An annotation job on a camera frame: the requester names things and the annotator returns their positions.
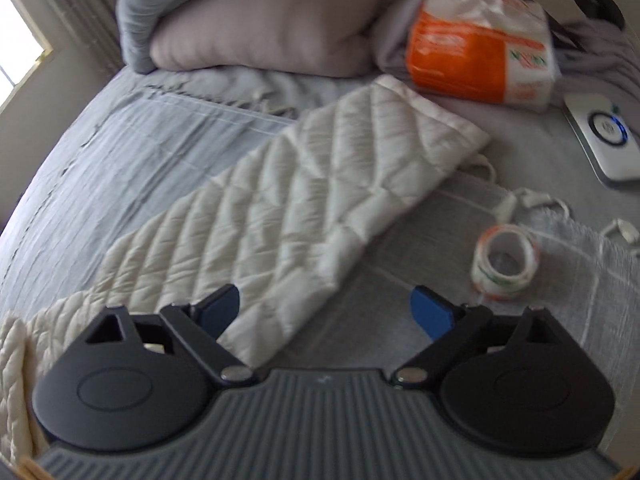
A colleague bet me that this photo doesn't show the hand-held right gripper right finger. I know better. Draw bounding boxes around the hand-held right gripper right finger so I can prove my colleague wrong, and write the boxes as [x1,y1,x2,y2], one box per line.
[392,285,567,389]

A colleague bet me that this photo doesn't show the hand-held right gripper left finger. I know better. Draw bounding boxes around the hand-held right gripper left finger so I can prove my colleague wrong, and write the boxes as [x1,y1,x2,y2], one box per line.
[84,283,256,387]

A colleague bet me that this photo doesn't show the cream quilted blanket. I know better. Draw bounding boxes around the cream quilted blanket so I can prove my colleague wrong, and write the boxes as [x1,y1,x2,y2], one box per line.
[0,74,491,466]

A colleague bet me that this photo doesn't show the white tape roll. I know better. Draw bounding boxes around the white tape roll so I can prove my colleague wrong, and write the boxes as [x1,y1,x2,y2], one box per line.
[470,225,543,303]

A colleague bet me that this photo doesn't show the orange and white package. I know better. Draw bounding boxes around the orange and white package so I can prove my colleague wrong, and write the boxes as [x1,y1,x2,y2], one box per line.
[405,0,561,113]

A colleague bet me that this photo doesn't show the pink pillow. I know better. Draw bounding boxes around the pink pillow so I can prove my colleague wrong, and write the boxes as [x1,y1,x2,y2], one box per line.
[150,0,401,78]

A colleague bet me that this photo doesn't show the grey pillow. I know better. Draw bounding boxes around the grey pillow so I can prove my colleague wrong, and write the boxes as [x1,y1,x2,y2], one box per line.
[116,0,173,75]

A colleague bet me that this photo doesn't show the grey patterned curtain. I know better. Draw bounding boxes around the grey patterned curtain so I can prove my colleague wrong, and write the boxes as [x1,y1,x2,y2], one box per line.
[42,0,128,68]

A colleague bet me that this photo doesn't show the window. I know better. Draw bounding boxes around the window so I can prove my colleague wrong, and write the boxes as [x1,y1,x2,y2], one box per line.
[0,0,54,92]

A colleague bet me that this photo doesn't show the black round object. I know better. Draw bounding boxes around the black round object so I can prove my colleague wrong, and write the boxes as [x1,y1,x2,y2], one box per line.
[570,0,627,32]

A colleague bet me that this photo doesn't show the white device with blue ring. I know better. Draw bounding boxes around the white device with blue ring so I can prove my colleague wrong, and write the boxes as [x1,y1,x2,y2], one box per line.
[562,92,640,189]

